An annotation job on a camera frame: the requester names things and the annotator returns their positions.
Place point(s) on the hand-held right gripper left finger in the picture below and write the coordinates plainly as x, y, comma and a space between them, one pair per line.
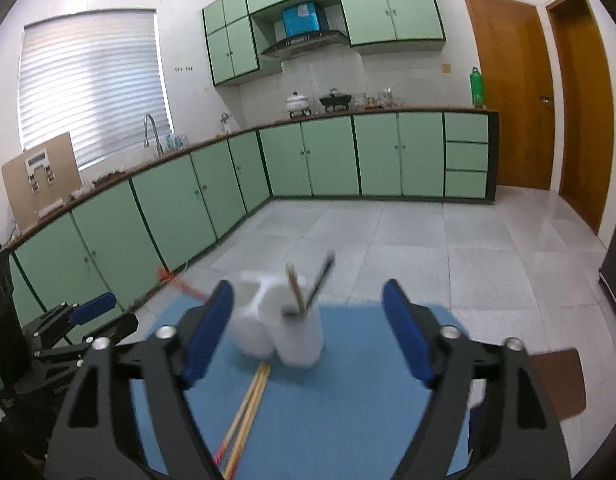
207, 330

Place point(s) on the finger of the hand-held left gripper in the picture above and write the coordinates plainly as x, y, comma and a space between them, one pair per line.
107, 330
92, 307

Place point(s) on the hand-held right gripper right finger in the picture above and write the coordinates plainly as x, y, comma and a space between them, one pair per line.
408, 330

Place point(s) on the bundle of wooden chopsticks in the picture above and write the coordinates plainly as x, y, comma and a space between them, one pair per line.
248, 410

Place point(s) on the white double utensil holder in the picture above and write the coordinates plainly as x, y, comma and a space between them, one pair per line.
303, 340

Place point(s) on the light wooden chopstick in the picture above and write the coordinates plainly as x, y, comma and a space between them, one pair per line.
294, 285

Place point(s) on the dark brown chopstick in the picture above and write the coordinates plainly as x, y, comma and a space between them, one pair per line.
320, 275

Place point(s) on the blue table mat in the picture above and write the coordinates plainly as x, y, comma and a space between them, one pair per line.
368, 410

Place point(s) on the dark rag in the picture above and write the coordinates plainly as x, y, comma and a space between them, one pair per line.
107, 178

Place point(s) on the brown cardboard box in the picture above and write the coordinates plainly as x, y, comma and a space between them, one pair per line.
17, 195

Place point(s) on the brown wooden stool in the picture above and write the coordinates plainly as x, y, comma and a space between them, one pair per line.
558, 380

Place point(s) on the metal kitchen faucet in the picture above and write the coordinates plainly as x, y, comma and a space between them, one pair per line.
160, 145

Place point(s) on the bottles beside sink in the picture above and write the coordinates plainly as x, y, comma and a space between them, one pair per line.
176, 141

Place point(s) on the green base kitchen cabinets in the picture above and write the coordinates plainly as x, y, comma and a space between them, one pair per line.
328, 155

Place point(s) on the white window blind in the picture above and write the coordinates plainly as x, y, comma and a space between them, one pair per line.
87, 85

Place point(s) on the glass jar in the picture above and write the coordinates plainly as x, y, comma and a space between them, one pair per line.
385, 98

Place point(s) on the stack of bowls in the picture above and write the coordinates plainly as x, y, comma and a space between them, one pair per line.
359, 101

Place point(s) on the black wok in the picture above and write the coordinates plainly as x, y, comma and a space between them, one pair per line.
334, 101

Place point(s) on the white cooking pot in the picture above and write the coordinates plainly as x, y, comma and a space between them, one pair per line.
298, 105

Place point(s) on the green plastic bottle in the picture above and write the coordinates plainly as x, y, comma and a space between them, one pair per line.
477, 90

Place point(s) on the closed wooden door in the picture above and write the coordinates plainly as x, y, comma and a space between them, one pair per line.
508, 95

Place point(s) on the blue range hood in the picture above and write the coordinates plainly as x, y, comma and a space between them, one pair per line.
308, 42

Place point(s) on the blue hood chimney cover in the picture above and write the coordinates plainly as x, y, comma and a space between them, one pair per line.
300, 22

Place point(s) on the wooden door with frame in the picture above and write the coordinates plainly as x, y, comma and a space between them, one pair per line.
583, 110

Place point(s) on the green upper wall cabinets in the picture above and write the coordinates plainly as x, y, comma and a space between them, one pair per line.
388, 10

